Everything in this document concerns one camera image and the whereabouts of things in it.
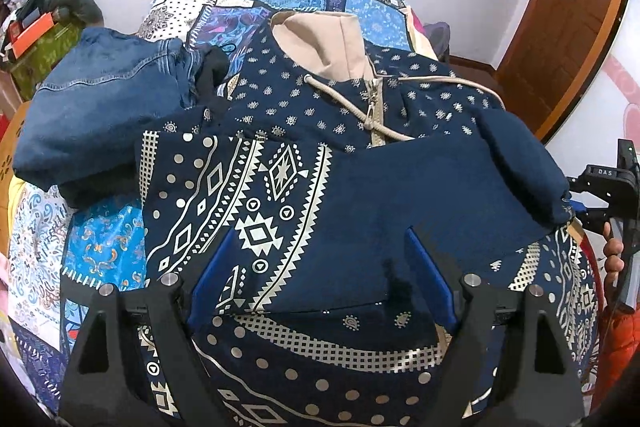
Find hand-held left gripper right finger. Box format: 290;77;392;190
404;227;586;427

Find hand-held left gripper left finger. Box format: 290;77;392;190
57;227;246;427

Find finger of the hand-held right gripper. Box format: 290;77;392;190
566;199;608;233

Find navy patterned hoodie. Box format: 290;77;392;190
135;9;601;427

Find person's right forearm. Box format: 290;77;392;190
596;299;637;410

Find person's right hand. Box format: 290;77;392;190
601;221;627;304

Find patchwork bed blanket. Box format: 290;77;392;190
7;0;601;418

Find brown wooden door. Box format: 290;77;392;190
495;0;632;144

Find black cloth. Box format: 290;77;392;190
196;47;231;108

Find blue denim jeans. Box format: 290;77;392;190
12;27;221;208

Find purple bag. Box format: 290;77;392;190
422;21;452;62

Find yellow printed cloth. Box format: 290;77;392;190
0;102;28;192

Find orange box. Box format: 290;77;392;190
10;12;55;58

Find grey cloth bundle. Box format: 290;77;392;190
45;0;104;26

